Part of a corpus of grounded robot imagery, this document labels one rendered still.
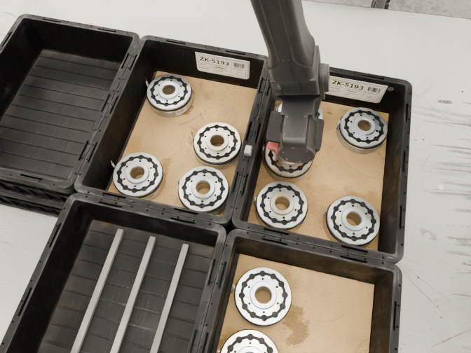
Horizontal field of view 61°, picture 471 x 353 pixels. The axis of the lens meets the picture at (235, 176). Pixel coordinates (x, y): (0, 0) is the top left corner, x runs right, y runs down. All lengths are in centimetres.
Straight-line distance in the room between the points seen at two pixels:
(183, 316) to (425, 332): 51
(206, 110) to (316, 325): 52
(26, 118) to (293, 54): 69
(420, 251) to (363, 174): 24
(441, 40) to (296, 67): 89
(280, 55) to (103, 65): 63
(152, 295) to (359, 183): 48
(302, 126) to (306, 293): 33
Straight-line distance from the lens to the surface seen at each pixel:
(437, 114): 122
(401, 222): 77
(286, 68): 57
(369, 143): 91
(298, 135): 62
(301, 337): 78
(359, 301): 81
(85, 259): 85
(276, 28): 50
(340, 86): 94
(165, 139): 92
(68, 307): 84
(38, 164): 98
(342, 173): 89
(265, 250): 75
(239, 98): 97
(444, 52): 138
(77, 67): 111
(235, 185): 74
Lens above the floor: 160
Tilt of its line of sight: 64 degrees down
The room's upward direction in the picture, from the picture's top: 1 degrees counter-clockwise
